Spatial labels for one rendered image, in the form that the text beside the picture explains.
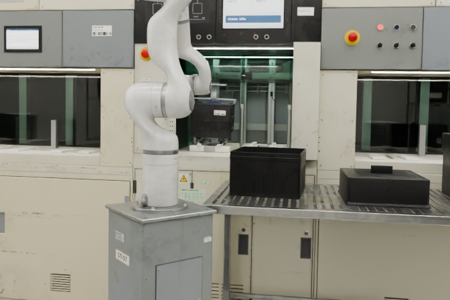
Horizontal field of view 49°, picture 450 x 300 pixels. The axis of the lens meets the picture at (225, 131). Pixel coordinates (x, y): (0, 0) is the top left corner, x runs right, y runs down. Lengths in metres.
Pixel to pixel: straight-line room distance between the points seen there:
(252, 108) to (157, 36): 1.67
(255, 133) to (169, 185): 1.64
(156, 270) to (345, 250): 1.08
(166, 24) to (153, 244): 0.70
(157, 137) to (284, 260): 1.05
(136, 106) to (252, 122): 1.67
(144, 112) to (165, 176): 0.22
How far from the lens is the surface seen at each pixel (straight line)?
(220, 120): 2.55
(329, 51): 2.33
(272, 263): 2.44
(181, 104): 1.62
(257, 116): 3.23
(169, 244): 1.62
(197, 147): 2.58
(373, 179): 1.86
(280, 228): 2.39
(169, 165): 1.65
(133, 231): 1.62
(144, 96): 1.65
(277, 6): 2.37
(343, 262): 2.44
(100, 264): 2.63
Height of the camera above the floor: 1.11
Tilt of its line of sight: 3 degrees down
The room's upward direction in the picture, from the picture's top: 1 degrees clockwise
